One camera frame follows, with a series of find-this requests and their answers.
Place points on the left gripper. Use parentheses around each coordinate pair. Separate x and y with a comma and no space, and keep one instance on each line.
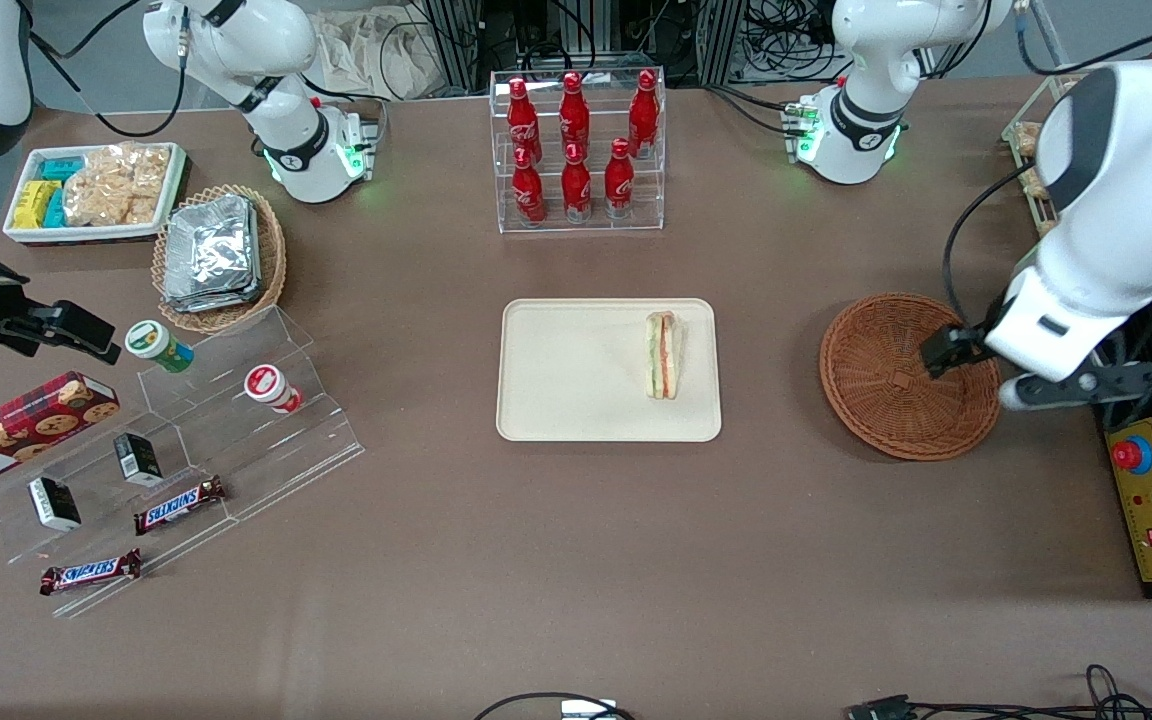
(948,349)

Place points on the triangular sandwich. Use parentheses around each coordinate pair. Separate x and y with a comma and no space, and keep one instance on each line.
(663,355)

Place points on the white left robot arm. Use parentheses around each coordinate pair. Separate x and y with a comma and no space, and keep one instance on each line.
(1116,150)

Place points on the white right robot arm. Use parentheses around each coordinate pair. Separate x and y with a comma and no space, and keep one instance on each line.
(236,40)

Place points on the round brown wicker basket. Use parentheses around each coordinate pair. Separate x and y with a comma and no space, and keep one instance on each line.
(876,400)

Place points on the white rectangular snack tray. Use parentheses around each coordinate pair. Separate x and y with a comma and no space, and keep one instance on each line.
(26,235)

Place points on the oval wicker basket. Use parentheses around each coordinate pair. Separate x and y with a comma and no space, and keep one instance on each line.
(271,260)

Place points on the beige plastic tray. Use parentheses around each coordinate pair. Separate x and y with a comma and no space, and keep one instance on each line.
(576,380)

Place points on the red tartan cookie box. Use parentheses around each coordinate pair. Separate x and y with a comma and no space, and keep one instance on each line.
(26,430)

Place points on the green lidded cup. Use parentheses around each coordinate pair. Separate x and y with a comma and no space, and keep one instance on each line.
(158,345)

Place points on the teal snack pack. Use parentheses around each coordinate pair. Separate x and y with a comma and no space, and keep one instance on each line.
(55,210)
(63,168)

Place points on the yellow snack pack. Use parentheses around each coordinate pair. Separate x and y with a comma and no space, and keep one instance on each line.
(34,204)

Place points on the small black box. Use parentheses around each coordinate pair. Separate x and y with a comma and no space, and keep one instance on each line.
(55,504)
(139,459)

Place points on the clear bag of crackers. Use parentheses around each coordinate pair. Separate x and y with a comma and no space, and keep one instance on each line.
(116,185)

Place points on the silver foil packs stack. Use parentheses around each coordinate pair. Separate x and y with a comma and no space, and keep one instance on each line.
(211,255)

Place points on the wrapped bread pack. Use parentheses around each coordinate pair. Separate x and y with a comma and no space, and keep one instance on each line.
(1025,143)
(1036,182)

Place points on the red emergency stop button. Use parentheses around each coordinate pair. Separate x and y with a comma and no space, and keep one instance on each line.
(1128,455)

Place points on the brown Snickers bar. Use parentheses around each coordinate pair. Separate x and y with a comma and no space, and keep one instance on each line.
(91,572)
(179,506)

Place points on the clear acrylic step display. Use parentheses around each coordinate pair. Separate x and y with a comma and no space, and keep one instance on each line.
(236,450)

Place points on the red lidded cup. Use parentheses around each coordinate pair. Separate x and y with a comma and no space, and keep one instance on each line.
(271,388)

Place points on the red cola bottle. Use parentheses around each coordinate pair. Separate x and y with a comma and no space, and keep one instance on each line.
(528,195)
(619,185)
(574,120)
(576,190)
(643,120)
(522,125)

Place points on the clear acrylic bottle rack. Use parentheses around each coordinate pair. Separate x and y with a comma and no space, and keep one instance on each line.
(596,225)

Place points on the beige cloth bag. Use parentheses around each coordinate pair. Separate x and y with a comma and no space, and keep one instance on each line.
(366,50)

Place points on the small white device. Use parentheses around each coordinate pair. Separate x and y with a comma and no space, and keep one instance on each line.
(588,710)

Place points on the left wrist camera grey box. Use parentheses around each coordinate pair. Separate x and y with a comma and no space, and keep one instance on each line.
(1066,392)

